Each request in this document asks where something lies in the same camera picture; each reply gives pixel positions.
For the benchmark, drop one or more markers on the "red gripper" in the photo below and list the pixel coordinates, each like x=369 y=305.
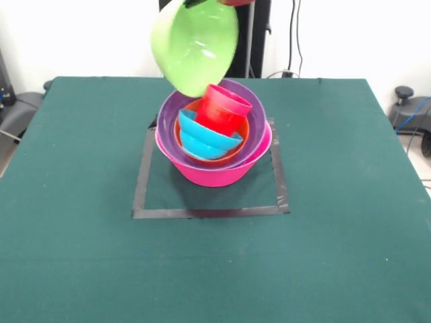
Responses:
x=237 y=2

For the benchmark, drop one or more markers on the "large green bowl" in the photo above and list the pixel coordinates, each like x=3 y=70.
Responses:
x=195 y=50

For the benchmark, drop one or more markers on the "pink cup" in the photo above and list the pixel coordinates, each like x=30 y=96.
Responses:
x=229 y=99

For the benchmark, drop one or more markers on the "purple bowl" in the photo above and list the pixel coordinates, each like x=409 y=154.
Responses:
x=165 y=117

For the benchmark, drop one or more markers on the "red cup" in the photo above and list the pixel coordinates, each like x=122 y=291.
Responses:
x=217 y=119

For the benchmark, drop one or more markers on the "small cyan bowl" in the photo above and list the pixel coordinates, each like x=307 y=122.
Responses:
x=202 y=141

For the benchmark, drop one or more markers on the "orange ribbed bowl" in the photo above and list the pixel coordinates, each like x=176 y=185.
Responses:
x=245 y=134

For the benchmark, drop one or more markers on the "large pink bowl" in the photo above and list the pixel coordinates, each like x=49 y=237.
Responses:
x=215 y=176

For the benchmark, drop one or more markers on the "black floor device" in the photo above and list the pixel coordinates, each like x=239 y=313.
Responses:
x=20 y=107
x=404 y=111

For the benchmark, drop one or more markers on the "dark green table cloth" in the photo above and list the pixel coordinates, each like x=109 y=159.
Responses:
x=215 y=289

